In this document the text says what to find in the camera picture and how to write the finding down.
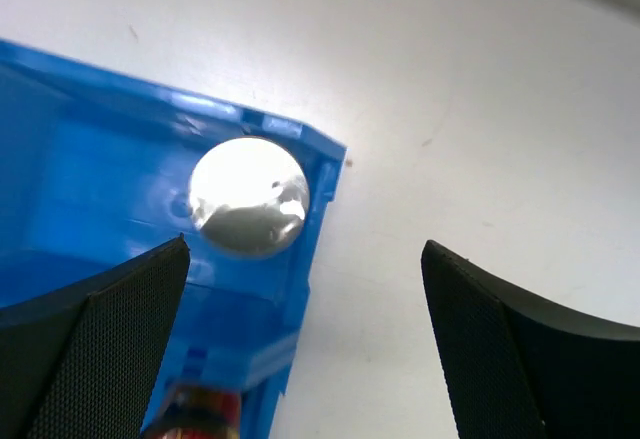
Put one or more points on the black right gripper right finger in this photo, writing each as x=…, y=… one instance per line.
x=517, y=365

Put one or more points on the blue plastic divided bin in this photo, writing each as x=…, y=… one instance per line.
x=94, y=171

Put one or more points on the red-lid sauce jar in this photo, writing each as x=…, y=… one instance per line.
x=196, y=412

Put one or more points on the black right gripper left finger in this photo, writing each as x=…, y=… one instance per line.
x=81, y=361

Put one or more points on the silver-cap shaker bottle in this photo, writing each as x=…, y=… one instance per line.
x=249, y=197

